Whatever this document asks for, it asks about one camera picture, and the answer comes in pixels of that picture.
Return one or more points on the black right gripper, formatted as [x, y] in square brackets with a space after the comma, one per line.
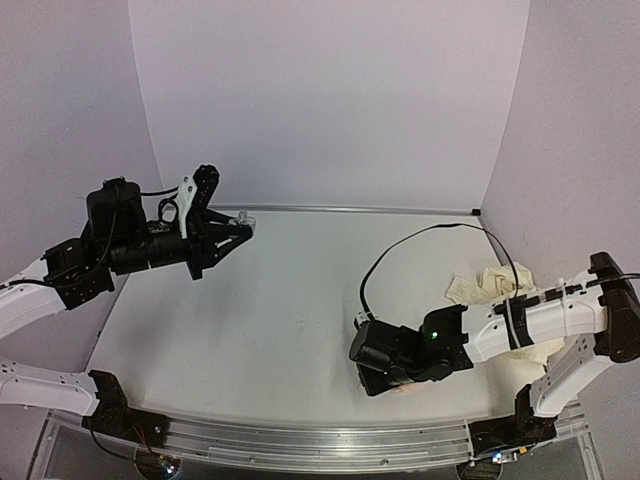
[375, 379]

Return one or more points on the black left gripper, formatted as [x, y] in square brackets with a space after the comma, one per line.
[206, 247]

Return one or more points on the clear nail polish bottle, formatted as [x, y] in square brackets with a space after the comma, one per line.
[243, 219]

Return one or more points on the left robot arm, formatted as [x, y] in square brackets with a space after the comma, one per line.
[26, 298]

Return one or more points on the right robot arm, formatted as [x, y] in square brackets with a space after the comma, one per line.
[598, 309]

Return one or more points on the mannequin hand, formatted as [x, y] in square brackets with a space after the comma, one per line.
[408, 388]

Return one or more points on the cream cloth sleeve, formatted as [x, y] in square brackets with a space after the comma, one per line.
[494, 284]

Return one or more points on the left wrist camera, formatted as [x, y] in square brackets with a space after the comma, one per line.
[194, 194]

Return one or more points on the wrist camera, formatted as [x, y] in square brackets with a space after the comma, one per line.
[194, 194]
[362, 318]

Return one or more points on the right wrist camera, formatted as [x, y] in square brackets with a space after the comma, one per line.
[362, 318]

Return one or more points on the aluminium front rail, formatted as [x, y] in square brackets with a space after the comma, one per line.
[343, 449]

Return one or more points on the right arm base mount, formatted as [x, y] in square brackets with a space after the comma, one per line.
[523, 428]

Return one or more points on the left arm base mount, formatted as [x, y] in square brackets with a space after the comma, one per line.
[115, 418]

